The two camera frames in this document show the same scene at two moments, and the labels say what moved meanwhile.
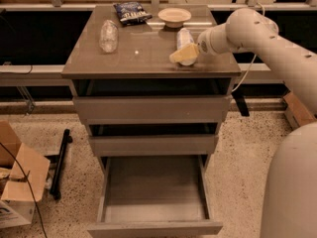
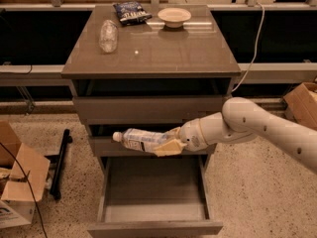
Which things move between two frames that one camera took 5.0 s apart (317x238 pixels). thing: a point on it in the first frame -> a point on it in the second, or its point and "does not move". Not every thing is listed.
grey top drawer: [153, 98] does not move
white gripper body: [205, 45] -> [190, 133]
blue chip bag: [132, 13] does not move
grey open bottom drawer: [155, 196] does not move
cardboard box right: [297, 115] does not move
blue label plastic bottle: [185, 39] -> [139, 139]
